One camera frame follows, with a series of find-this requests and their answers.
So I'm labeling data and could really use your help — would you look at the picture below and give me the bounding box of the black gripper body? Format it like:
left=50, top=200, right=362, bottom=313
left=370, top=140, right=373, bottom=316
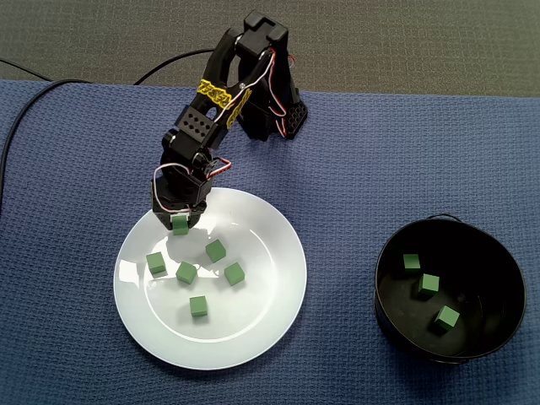
left=150, top=168, right=212, bottom=213

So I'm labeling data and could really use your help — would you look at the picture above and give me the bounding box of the wrist servo wire loop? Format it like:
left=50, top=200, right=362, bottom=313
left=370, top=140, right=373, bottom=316
left=208, top=157, right=233, bottom=181

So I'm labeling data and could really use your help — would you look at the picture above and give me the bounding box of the thin black cable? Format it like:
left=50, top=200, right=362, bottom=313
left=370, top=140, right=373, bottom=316
left=0, top=57, right=51, bottom=81

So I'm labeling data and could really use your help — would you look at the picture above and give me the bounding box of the blue woven table mat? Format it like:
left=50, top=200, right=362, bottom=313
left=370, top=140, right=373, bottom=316
left=0, top=79, right=540, bottom=405

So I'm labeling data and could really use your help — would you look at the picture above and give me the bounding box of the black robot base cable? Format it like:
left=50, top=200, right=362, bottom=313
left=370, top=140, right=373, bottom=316
left=133, top=48, right=215, bottom=86

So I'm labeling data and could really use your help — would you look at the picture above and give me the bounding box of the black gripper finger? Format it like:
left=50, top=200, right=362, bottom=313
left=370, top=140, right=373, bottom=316
left=185, top=202, right=208, bottom=231
left=152, top=208, right=175, bottom=231

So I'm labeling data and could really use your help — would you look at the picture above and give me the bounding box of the gripper servo wire loop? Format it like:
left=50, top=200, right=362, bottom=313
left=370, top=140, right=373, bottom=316
left=151, top=163, right=193, bottom=213

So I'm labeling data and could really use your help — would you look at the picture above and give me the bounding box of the upper arm servo wire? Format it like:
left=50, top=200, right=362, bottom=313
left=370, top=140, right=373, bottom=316
left=210, top=48, right=282, bottom=126

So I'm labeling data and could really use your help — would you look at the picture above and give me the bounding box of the thick black cable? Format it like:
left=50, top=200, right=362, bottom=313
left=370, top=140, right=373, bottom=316
left=0, top=78, right=92, bottom=212

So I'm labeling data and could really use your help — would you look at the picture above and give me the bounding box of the black metal bucket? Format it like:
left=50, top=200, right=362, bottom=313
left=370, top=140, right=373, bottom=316
left=373, top=213, right=527, bottom=366

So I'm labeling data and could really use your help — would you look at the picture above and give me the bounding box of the white round plate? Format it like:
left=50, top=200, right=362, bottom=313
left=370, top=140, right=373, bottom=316
left=112, top=186, right=308, bottom=371

